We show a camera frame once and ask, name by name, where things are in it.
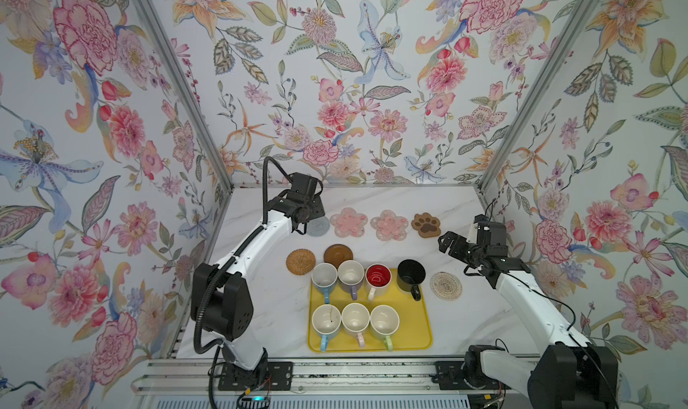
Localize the grey round coaster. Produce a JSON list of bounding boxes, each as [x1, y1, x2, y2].
[[306, 217, 331, 237]]

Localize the cork paw print coaster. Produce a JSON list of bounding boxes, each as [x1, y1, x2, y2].
[[411, 212, 442, 239]]

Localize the colourful woven round coaster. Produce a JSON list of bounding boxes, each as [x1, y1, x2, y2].
[[430, 271, 462, 302]]

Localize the woven rattan round coaster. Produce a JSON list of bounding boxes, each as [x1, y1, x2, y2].
[[286, 249, 316, 276]]

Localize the brown wooden round coaster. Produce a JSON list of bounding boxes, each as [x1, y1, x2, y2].
[[324, 244, 354, 269]]

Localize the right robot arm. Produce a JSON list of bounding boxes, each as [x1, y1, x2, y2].
[[436, 215, 619, 408]]

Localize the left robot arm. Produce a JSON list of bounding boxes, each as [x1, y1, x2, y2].
[[190, 173, 325, 371]]

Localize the pink flower coaster left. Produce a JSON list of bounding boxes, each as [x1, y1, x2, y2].
[[330, 208, 368, 238]]

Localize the pink flower coaster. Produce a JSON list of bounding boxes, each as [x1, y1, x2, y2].
[[330, 208, 368, 238], [371, 210, 409, 242]]

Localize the pink flower coaster right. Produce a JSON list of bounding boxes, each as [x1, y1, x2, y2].
[[371, 210, 409, 242]]

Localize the black mug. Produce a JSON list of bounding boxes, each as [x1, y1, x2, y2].
[[397, 259, 426, 302]]

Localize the blue mug back row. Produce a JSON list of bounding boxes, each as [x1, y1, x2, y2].
[[311, 263, 339, 304]]

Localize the red interior white mug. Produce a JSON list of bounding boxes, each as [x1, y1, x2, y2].
[[364, 264, 392, 302]]

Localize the purple mug back row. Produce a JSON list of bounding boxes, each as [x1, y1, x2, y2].
[[338, 260, 365, 302]]

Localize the yellow tray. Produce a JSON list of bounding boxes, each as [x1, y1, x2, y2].
[[307, 268, 433, 355]]

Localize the green handle mug front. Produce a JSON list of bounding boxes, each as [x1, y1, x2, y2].
[[370, 304, 401, 352]]

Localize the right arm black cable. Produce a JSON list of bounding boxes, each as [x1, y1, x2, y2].
[[480, 198, 619, 409]]

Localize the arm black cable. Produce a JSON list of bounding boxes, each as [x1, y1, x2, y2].
[[192, 155, 294, 409], [480, 198, 619, 409]]

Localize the blue handle mug front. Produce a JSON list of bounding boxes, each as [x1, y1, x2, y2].
[[311, 304, 341, 353]]

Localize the pink handle mug front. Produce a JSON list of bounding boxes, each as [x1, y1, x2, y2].
[[341, 303, 370, 349]]

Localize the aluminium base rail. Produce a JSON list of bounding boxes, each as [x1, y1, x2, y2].
[[132, 356, 507, 396]]

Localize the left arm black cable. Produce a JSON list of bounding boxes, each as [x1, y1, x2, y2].
[[192, 155, 294, 409]]

